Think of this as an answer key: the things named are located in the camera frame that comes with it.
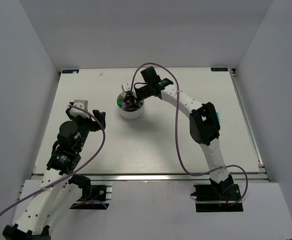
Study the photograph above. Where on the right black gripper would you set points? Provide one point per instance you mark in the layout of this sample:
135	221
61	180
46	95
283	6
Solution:
135	93

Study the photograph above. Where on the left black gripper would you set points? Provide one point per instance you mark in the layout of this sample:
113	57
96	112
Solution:
93	122

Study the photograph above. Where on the green curved lego brick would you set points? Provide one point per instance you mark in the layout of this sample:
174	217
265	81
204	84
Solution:
120	104

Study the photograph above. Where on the cyan lego brick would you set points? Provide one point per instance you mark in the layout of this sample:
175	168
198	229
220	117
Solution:
218	116

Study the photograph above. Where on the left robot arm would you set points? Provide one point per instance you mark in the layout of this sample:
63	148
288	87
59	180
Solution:
61	185

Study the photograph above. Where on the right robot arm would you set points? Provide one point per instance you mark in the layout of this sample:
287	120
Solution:
204	125

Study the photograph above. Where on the white round divided container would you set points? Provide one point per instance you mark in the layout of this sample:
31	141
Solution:
132	110

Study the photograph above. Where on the left blue table label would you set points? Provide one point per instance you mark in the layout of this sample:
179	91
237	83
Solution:
70	71

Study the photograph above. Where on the blue table label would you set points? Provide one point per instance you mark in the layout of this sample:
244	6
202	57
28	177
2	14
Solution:
219	69
70	71

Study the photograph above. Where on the right blue table label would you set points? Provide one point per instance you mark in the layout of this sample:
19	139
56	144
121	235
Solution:
219	69

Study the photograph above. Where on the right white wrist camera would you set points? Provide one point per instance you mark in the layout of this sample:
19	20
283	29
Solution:
126	87

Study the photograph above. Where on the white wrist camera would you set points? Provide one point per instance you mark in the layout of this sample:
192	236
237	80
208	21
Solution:
77	108
126	87

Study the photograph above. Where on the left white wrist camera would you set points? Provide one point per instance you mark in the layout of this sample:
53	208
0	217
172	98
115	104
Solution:
77	108

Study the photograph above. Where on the aluminium table rail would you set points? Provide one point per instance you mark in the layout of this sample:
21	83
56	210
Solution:
255	177

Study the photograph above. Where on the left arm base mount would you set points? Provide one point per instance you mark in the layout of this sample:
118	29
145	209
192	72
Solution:
94	196

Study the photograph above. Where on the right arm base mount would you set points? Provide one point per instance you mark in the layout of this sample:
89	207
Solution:
208	201

